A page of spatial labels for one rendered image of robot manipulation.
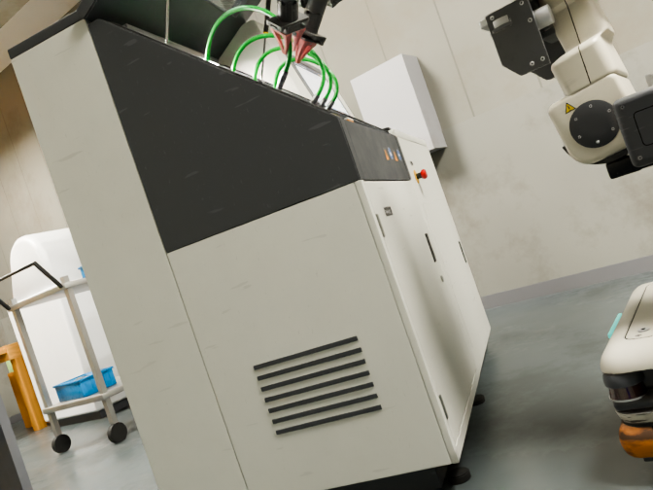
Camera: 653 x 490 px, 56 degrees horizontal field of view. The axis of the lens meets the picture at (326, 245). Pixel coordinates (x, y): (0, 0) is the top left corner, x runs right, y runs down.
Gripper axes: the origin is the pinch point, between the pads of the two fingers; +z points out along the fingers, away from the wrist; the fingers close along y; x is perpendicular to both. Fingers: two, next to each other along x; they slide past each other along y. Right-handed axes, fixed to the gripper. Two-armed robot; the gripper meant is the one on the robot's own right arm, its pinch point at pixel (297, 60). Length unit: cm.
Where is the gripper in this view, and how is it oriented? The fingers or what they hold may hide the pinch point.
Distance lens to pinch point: 193.9
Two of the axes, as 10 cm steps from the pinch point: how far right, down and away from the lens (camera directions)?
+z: -3.4, 8.6, 3.9
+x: -5.3, 1.7, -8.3
